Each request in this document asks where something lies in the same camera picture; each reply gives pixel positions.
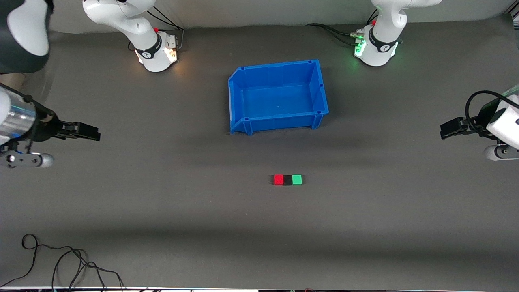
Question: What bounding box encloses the black base cable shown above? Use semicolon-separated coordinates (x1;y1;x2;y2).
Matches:
145;5;185;51
306;23;361;46

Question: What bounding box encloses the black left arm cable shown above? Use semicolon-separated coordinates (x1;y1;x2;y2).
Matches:
465;90;508;131

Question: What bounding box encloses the black right base cable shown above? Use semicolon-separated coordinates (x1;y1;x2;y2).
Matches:
145;5;185;51

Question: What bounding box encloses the thin black loose cable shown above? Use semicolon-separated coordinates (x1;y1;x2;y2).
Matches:
0;234;124;291

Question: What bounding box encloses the black left base cable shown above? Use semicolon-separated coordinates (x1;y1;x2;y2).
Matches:
306;23;361;46

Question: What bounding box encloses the dark grey table mat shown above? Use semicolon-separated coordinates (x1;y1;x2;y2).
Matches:
0;14;519;289

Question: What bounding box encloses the blue plastic storage bin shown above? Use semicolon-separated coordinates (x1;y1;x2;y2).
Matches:
228;59;330;136

